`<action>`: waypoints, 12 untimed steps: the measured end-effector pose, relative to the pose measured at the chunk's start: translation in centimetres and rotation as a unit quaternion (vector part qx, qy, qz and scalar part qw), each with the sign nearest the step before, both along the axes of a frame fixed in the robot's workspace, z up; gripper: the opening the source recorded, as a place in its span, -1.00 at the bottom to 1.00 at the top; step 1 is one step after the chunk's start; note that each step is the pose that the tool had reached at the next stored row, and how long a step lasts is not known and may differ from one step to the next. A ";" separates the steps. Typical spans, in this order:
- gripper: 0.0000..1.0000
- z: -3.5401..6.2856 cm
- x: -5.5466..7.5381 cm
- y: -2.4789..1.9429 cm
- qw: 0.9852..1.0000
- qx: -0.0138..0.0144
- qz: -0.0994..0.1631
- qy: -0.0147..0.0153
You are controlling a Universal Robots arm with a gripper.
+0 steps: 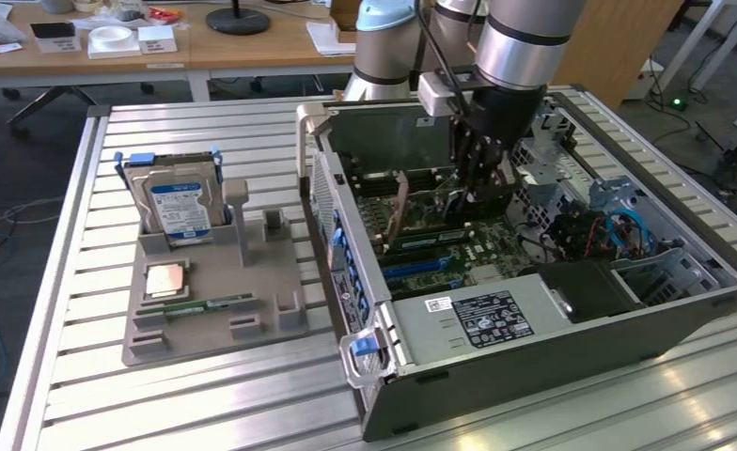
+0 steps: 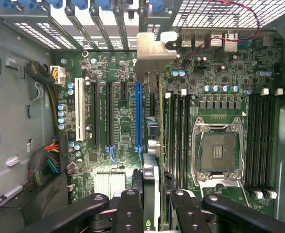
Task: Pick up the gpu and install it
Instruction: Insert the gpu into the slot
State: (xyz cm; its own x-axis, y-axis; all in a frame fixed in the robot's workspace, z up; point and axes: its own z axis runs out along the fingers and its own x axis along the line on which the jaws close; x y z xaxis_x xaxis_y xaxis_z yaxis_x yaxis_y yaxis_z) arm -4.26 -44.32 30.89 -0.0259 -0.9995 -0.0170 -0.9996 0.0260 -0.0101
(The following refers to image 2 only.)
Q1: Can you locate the silver chipset heatsink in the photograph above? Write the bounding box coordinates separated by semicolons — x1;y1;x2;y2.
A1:
94;169;133;200

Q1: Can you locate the CPU socket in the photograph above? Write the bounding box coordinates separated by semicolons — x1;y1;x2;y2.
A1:
191;116;245;182

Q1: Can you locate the long black expansion slot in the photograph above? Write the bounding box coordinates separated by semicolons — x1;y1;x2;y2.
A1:
105;81;119;164
91;81;101;146

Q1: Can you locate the blue expansion slot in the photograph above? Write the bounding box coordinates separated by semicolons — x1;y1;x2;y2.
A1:
134;81;143;161

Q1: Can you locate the medium black expansion slot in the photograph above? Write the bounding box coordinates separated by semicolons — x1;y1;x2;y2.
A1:
149;93;158;117

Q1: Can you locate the white expansion slot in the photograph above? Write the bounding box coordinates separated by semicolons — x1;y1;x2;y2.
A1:
74;77;86;142

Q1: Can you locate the short black expansion slot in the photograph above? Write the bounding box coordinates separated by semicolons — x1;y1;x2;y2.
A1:
120;81;128;101

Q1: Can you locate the green motherboard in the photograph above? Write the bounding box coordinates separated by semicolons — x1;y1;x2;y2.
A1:
55;48;284;218

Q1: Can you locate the white power connector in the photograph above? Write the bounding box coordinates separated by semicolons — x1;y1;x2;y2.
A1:
49;65;66;85

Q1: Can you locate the silver USB port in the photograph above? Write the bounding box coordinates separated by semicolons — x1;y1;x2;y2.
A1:
181;33;193;47
193;33;206;47

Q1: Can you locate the silver port block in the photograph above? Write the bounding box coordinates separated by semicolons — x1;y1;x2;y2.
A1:
223;31;239;53
208;31;223;48

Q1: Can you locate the blue rear port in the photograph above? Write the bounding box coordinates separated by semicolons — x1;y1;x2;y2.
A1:
238;38;252;49

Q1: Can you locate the coloured wire bundle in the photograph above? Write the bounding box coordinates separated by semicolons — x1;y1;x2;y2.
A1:
27;138;68;187

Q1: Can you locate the braided power cable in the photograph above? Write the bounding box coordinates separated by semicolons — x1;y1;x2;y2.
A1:
25;60;60;136

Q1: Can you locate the red and black twisted wire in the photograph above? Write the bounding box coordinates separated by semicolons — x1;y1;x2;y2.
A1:
181;0;261;72

